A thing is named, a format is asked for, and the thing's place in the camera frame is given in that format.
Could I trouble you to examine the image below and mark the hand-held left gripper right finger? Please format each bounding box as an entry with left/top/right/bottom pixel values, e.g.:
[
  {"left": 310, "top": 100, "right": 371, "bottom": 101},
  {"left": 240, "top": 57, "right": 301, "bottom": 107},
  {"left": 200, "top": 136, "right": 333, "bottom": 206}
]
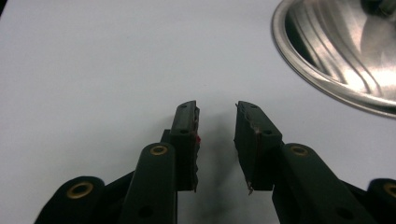
[{"left": 234, "top": 101, "right": 379, "bottom": 224}]

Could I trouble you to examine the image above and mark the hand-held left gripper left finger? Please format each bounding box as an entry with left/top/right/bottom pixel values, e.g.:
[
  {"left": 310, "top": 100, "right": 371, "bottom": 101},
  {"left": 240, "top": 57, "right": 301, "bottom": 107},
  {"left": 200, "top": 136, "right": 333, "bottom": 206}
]
[{"left": 118, "top": 100, "right": 201, "bottom": 224}]

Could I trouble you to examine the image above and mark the steel utensil rack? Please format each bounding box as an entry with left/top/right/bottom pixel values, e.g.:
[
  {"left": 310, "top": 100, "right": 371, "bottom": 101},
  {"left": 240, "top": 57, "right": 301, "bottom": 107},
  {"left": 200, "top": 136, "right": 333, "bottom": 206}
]
[{"left": 271, "top": 0, "right": 396, "bottom": 119}]

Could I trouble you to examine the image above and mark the white table mat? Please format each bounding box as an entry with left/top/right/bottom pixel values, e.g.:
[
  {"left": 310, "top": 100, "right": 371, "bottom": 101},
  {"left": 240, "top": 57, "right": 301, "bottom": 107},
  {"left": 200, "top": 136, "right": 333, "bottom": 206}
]
[{"left": 0, "top": 0, "right": 396, "bottom": 224}]

